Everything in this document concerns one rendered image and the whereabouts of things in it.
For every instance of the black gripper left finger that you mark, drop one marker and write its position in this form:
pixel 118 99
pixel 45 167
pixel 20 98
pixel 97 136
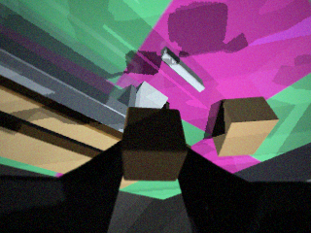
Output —
pixel 80 201

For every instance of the brown rectangular block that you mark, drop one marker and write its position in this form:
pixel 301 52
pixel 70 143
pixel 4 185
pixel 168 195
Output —
pixel 242 125

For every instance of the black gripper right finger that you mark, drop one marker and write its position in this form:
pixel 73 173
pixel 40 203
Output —
pixel 218 201

